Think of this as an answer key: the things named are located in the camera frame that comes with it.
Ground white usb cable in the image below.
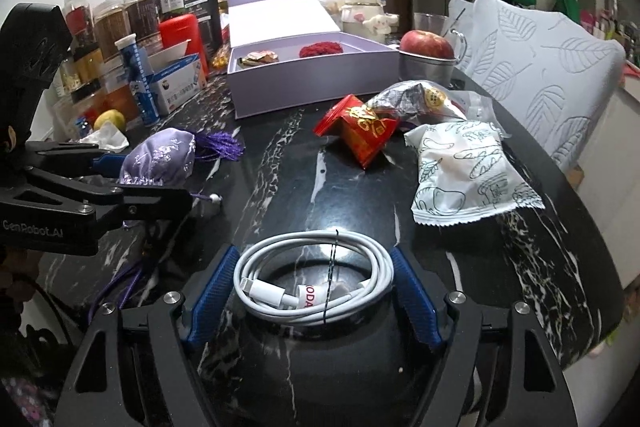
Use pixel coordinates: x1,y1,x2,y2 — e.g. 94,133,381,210
232,229,396,327

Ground lavender satin drawstring pouch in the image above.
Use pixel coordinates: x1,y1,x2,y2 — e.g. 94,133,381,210
118,128,244,187

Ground white green-print snack packet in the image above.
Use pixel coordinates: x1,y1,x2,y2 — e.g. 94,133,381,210
405,120,544,227

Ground red gold candy packet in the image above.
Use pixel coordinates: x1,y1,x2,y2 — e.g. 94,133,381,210
314,94,399,169

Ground silver foil snack packet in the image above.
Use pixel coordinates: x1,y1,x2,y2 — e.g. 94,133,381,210
366,80,466,124

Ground gold brown snack packet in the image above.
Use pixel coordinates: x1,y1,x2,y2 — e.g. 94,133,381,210
238,50,279,68

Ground red fluffy scrunchie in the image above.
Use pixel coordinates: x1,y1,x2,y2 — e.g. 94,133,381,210
298,41,344,58

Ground crumpled white tissue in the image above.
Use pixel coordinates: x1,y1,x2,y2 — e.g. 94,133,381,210
79,121,129,153

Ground yellow lemon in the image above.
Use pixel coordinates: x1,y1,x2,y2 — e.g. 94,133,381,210
93,109,127,132

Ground blue white tablet tube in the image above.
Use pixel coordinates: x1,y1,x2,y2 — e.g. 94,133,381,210
115,34,160,127

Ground blue white tissue box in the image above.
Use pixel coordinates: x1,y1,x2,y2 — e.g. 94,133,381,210
148,39,205,117

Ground glass jar red contents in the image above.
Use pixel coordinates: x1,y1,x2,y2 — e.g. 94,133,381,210
63,0,98,58

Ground glass jar brown contents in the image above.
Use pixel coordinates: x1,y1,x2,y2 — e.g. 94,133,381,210
93,0,130,61

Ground red plastic container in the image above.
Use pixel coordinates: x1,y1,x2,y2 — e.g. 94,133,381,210
158,14,209,76

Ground white cabinet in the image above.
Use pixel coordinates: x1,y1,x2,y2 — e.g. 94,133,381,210
578,79,640,287

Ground small metal bowl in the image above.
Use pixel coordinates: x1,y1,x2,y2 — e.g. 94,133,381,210
399,51,458,87

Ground black snack pouch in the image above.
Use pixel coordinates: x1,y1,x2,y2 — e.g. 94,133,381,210
183,0,222,62

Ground lavender gift box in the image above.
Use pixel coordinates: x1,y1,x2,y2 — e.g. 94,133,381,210
227,0,399,118

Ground red apple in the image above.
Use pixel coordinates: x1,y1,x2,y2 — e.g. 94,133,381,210
399,29,454,60

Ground grey leaf-pattern cushion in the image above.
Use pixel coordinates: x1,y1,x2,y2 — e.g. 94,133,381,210
448,0,626,172

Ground clear drinking glass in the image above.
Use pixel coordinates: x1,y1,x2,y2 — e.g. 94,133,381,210
413,9,468,62

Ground cream cartoon kettle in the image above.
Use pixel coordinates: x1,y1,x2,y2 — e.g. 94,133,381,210
341,0,399,44

